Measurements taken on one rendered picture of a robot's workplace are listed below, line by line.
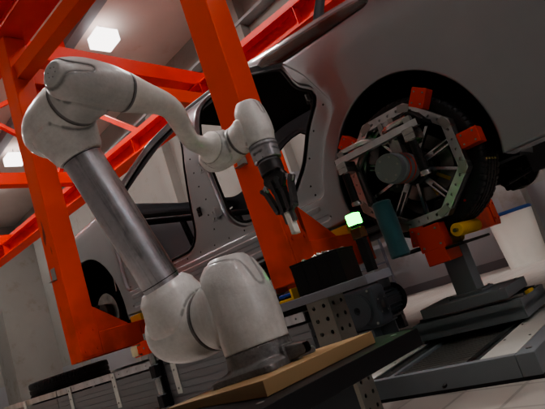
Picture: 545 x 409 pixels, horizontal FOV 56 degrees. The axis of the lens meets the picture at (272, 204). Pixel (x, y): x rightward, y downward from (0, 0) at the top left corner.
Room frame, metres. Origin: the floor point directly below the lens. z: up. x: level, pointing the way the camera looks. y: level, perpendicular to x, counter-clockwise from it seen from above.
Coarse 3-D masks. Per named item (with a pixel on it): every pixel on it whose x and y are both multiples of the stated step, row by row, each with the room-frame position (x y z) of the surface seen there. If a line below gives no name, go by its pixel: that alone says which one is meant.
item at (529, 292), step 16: (528, 288) 2.32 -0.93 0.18; (496, 304) 2.27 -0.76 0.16; (512, 304) 2.18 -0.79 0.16; (528, 304) 2.21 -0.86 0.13; (432, 320) 2.46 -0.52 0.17; (448, 320) 2.36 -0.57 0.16; (464, 320) 2.31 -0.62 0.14; (480, 320) 2.27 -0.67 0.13; (496, 320) 2.23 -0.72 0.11; (512, 320) 2.20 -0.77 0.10; (432, 336) 2.42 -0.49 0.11
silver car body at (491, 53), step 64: (320, 0) 2.80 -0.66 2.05; (384, 0) 2.27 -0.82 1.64; (448, 0) 2.10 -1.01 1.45; (512, 0) 1.96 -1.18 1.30; (256, 64) 2.86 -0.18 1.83; (320, 64) 2.53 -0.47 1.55; (384, 64) 2.33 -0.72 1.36; (448, 64) 2.16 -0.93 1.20; (512, 64) 2.02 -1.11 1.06; (320, 128) 2.64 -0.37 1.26; (512, 128) 2.08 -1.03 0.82; (192, 192) 3.32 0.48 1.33; (320, 192) 2.72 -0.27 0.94; (192, 256) 3.43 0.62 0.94; (256, 256) 3.06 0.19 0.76; (128, 320) 4.36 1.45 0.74
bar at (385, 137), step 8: (416, 120) 2.02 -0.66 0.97; (400, 128) 2.06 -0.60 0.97; (384, 136) 2.11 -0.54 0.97; (392, 136) 2.09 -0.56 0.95; (368, 144) 2.16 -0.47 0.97; (376, 144) 2.14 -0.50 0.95; (352, 152) 2.22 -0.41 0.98; (360, 152) 2.19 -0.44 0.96; (336, 160) 2.27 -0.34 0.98; (344, 160) 2.25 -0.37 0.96; (352, 160) 2.26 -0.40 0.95
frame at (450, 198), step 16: (400, 112) 2.24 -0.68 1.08; (432, 112) 2.21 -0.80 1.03; (368, 128) 2.35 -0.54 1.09; (448, 128) 2.14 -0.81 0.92; (464, 160) 2.13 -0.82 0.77; (352, 176) 2.46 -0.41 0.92; (464, 176) 2.15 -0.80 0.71; (368, 192) 2.48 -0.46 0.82; (448, 192) 2.20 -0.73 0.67; (368, 208) 2.44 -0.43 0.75; (448, 208) 2.22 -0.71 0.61; (400, 224) 2.36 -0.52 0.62; (416, 224) 2.32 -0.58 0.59
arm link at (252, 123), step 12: (240, 108) 1.50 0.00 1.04; (252, 108) 1.49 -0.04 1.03; (240, 120) 1.50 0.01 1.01; (252, 120) 1.48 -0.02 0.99; (264, 120) 1.49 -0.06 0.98; (228, 132) 1.54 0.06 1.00; (240, 132) 1.51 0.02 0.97; (252, 132) 1.49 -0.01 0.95; (264, 132) 1.49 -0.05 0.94; (240, 144) 1.53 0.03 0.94; (252, 144) 1.50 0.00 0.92
